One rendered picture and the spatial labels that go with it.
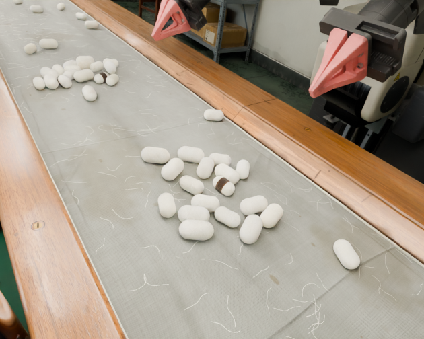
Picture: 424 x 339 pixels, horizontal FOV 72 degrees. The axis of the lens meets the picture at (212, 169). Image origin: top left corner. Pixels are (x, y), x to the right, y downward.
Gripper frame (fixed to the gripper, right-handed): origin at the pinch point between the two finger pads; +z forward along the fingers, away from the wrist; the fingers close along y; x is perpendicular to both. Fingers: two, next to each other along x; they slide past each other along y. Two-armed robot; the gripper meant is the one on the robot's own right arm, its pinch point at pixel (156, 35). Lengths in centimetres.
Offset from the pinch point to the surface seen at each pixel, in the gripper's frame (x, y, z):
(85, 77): -5.1, 0.8, 15.9
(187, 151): -3.5, 30.7, 12.3
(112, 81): -2.7, 4.2, 13.0
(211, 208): -4.9, 40.6, 14.9
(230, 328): -8, 52, 20
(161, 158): -5.4, 30.0, 15.4
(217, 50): 154, -166, -71
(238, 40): 167, -169, -97
